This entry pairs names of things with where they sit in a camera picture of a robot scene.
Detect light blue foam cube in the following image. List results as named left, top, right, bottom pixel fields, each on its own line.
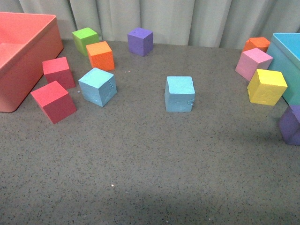
left=165, top=76, right=195, bottom=113

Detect light blue cube with marks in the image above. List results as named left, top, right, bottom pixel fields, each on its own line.
left=78, top=67, right=117, bottom=107

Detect purple foam cube far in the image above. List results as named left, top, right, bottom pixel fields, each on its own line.
left=127, top=27, right=153, bottom=56

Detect orange foam cube left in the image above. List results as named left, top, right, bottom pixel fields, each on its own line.
left=86, top=41, right=115, bottom=71

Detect red foam cube front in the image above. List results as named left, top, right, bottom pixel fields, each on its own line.
left=31, top=81, right=77, bottom=124

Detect red foam cube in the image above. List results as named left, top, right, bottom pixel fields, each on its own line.
left=31, top=81, right=77, bottom=124
left=42, top=57, right=76, bottom=89

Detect green foam cube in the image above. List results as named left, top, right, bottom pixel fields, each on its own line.
left=72, top=27, right=99, bottom=56

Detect red foam cube rear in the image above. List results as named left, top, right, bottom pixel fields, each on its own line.
left=42, top=57, right=76, bottom=89

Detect grey curtain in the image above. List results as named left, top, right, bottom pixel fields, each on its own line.
left=0, top=0, right=300, bottom=49

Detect yellow foam cube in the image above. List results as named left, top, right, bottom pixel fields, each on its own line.
left=247, top=69, right=288, bottom=106

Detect orange foam cube behind pink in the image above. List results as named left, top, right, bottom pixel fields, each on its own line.
left=242, top=37, right=270, bottom=53

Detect purple foam cube near bin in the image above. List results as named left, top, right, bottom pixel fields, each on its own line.
left=278, top=105, right=300, bottom=145

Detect salmon pink plastic bin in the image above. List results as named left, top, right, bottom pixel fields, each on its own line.
left=0, top=12, right=63, bottom=113

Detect light blue plastic bin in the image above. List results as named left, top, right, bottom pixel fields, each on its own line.
left=267, top=33, right=300, bottom=105

